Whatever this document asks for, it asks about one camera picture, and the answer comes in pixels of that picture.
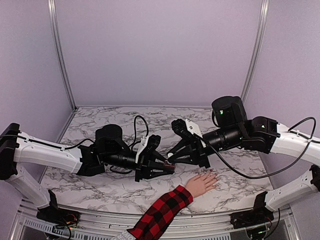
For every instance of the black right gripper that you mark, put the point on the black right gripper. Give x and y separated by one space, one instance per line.
197 153

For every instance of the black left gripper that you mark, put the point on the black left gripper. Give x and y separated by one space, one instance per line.
146 167

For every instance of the red glitter nail polish bottle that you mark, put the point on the red glitter nail polish bottle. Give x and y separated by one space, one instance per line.
169 166

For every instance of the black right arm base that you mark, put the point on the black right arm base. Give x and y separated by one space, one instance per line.
259 214

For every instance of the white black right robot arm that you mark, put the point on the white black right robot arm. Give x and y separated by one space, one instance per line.
262 134

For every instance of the red black plaid sleeve forearm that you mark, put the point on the red black plaid sleeve forearm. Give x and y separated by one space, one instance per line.
155 221

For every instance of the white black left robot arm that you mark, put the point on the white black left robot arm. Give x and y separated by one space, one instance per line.
108 148

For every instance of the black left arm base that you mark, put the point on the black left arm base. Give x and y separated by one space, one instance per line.
54 214

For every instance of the person's bare hand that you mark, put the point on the person's bare hand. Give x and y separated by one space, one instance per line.
201 184

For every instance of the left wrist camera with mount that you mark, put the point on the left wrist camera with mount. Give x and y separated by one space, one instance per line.
147 145

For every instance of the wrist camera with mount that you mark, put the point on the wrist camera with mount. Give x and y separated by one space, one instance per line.
179 127
147 145

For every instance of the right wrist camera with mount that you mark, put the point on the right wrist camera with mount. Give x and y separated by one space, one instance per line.
179 127

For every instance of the aluminium right rear frame post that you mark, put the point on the aluminium right rear frame post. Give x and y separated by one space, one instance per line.
257 45

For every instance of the aluminium frame post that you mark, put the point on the aluminium frame post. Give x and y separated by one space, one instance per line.
257 45
59 53

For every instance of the aluminium left rear frame post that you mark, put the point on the aluminium left rear frame post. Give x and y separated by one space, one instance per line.
59 53

